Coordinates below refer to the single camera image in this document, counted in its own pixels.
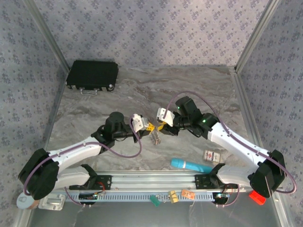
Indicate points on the clear plastic bag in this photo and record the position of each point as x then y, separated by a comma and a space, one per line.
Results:
156, 138

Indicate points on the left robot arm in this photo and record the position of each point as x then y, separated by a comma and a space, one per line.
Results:
71, 153

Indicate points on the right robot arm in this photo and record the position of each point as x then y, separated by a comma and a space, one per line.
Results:
236, 144

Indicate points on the blue flashlight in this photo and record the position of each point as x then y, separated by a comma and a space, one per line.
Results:
187, 163

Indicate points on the playing card box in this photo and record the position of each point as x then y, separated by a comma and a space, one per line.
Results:
212, 156

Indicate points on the yellow tag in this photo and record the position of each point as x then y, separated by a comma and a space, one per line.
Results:
172, 196

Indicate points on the green tag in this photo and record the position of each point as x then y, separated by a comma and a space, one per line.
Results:
155, 201

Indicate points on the orange tag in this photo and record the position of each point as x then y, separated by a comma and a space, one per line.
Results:
188, 194

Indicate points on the left circuit board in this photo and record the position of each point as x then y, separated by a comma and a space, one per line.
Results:
91, 196

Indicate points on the circuit board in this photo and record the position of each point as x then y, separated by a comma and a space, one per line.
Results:
91, 196
221, 196

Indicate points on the right circuit board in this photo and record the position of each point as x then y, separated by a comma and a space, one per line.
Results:
221, 196

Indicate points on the red plastic block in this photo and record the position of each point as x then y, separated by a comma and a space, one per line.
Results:
258, 199

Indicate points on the roll with blue lid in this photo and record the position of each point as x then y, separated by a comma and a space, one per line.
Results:
24, 202

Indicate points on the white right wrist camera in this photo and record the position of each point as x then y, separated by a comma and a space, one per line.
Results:
165, 117

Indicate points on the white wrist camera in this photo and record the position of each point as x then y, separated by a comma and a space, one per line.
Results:
139, 123
165, 117

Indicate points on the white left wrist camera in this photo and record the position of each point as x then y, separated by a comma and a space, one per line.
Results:
139, 123

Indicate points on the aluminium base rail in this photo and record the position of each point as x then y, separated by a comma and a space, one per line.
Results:
151, 180

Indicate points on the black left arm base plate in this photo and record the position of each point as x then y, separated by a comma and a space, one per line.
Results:
104, 182

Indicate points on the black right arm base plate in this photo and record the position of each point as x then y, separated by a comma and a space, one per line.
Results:
201, 182

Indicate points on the clear plastic bracket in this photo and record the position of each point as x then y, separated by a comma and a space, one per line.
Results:
50, 201

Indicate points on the aluminium frame post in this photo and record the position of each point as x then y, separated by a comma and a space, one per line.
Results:
47, 35
256, 35

